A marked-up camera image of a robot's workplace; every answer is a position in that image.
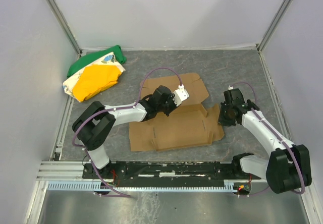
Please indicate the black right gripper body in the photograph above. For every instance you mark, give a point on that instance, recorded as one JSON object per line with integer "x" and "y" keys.
{"x": 225, "y": 116}

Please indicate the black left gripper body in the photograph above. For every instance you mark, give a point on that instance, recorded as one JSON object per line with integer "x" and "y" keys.
{"x": 170, "y": 104}

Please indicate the brown cardboard box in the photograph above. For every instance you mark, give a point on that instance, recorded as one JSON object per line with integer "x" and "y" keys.
{"x": 190, "y": 125}

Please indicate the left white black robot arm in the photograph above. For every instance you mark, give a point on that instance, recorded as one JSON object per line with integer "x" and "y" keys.
{"x": 96, "y": 122}

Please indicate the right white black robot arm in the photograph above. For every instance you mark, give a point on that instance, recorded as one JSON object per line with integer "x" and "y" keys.
{"x": 288, "y": 167}

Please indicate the white patterned cloth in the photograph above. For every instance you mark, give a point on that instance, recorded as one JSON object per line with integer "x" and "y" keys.
{"x": 69, "y": 83}

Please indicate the green cloth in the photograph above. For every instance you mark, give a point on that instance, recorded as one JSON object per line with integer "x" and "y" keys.
{"x": 89, "y": 58}

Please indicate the yellow cloth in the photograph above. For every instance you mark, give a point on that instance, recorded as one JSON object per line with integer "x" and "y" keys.
{"x": 95, "y": 79}

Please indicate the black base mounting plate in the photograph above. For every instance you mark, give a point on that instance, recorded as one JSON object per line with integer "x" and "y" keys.
{"x": 173, "y": 174}

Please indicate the metal front shelf sheet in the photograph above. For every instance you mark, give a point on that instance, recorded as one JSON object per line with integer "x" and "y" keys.
{"x": 170, "y": 207}

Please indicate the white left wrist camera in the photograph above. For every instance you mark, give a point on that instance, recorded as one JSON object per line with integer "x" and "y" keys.
{"x": 180, "y": 95}

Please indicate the light blue cable duct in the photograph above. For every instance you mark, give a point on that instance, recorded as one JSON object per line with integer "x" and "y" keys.
{"x": 100, "y": 187}

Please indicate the aluminium front rail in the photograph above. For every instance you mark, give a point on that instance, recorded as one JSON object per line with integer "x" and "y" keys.
{"x": 70, "y": 171}

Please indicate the right aluminium corner post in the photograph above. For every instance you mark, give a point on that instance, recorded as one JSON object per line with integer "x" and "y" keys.
{"x": 273, "y": 25}

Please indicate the aluminium corner post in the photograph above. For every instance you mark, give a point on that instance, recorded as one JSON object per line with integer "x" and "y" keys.
{"x": 273, "y": 25}
{"x": 64, "y": 25}

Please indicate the left aluminium corner post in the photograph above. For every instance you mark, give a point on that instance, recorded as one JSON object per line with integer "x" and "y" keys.
{"x": 64, "y": 25}

